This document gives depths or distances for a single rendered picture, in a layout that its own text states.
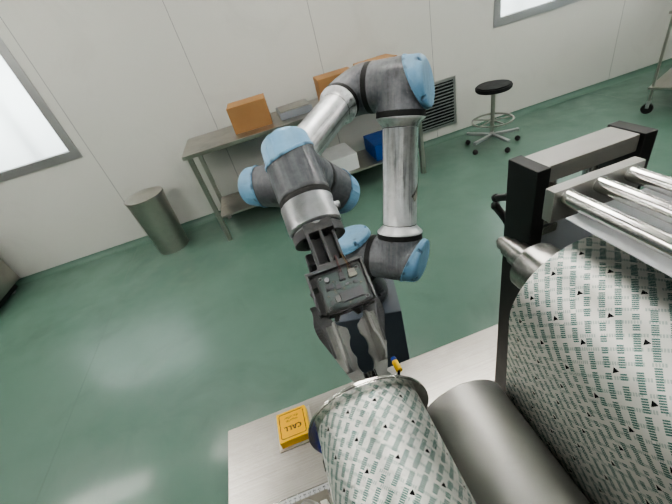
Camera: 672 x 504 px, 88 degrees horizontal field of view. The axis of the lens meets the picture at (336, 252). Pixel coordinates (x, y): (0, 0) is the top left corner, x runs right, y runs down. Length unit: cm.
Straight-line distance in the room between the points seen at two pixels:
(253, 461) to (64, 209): 384
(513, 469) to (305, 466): 50
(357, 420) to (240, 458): 56
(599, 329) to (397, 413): 19
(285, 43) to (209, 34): 67
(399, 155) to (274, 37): 304
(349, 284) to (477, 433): 22
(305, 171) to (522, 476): 41
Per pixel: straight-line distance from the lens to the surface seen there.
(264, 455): 89
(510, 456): 45
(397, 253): 87
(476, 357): 92
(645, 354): 34
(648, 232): 35
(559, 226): 54
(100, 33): 389
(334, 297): 40
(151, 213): 366
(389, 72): 86
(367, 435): 37
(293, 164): 47
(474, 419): 46
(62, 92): 405
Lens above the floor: 165
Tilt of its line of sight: 35 degrees down
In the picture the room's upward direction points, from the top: 16 degrees counter-clockwise
